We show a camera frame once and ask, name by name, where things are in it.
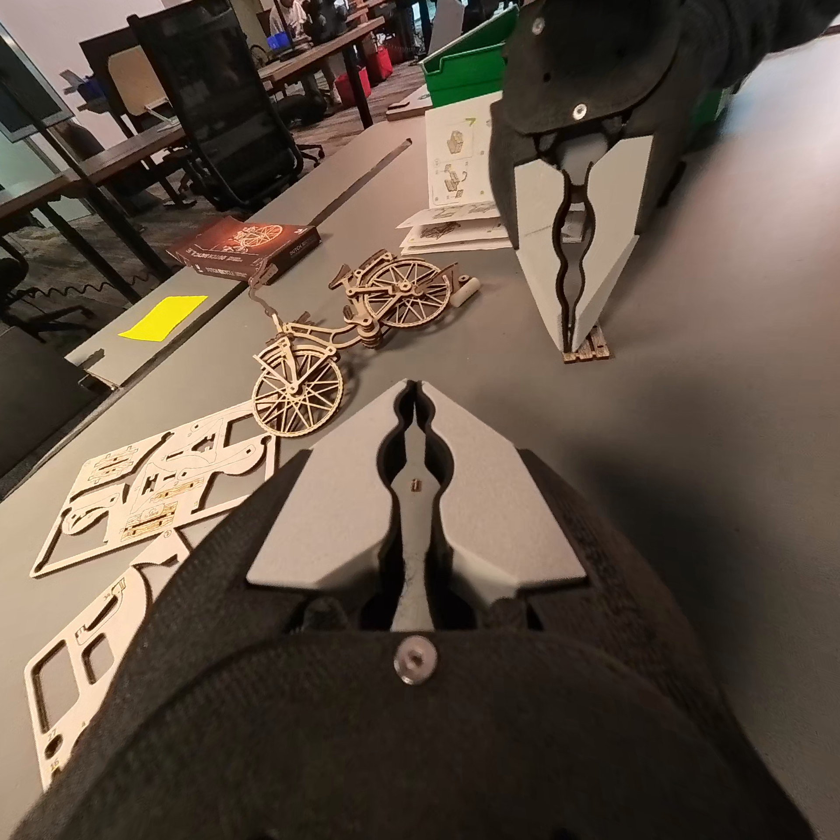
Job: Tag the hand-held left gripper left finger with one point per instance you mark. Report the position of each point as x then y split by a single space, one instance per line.
328 518

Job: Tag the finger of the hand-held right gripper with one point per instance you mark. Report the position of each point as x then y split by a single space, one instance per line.
535 223
620 210

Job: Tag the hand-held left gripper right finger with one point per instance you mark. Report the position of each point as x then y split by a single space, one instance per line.
512 518

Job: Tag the small slatted wooden plate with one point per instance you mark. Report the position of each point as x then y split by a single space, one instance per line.
600 348

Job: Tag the person's right forearm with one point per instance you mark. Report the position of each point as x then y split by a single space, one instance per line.
754 33

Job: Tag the wooden sheet with remaining parts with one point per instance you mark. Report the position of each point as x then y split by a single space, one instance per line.
253 472

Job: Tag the mostly empty wooden parts sheet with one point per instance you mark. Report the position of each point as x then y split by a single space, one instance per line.
157 564

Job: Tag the wooden bicycle model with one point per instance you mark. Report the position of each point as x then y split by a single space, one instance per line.
367 328

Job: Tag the dark red model kit box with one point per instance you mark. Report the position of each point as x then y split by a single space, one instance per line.
243 246

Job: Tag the small white wax cylinder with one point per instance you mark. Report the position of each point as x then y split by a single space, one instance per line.
464 293

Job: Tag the open instruction booklet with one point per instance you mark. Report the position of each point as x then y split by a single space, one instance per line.
459 151

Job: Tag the green plastic bin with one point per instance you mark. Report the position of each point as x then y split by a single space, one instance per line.
466 72

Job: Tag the brown flat board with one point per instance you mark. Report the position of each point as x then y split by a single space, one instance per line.
407 108

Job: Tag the red storage box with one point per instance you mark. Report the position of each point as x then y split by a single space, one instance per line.
346 88
380 64

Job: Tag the yellow sticky note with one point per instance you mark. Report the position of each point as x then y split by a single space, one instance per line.
164 318

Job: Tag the dark wooden office desk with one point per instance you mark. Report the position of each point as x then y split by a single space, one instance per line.
131 148
315 49
39 190

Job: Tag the black flat panel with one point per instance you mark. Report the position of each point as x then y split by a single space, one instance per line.
39 407

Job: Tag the black mesh office chair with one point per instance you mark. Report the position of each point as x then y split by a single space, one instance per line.
210 98

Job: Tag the tan backed black chair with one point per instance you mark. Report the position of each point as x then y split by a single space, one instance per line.
134 82

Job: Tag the grey framed sign stand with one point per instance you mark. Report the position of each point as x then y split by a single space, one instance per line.
29 85

